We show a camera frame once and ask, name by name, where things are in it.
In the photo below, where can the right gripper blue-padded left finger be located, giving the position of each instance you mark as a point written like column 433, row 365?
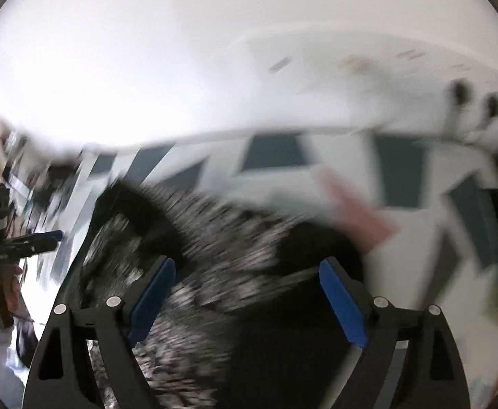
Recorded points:
column 61, row 375

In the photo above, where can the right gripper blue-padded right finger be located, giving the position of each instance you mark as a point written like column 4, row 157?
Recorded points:
column 409, row 358

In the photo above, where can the black white patterned garment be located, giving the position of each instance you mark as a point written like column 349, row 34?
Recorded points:
column 247, row 323

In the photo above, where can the geometric patterned bed sheet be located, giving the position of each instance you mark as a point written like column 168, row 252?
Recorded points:
column 423, row 212

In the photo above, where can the black power plug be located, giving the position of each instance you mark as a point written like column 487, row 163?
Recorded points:
column 461, row 92
column 491, row 107

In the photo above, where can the white wall socket panel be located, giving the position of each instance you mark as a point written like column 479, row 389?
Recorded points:
column 331, row 76

